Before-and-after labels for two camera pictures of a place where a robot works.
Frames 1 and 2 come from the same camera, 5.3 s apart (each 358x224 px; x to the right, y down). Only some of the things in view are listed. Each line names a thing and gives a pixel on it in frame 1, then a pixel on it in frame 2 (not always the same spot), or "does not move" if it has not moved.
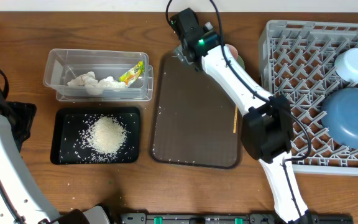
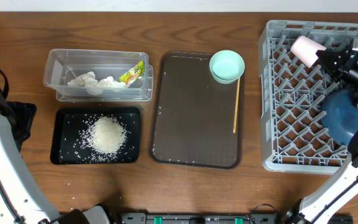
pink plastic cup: [234, 51] to [305, 50]
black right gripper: [179, 52] to [341, 62]
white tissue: [94, 86] does not move
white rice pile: [106, 134] does not move
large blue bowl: [350, 117] does not move
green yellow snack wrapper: [132, 74] does not move
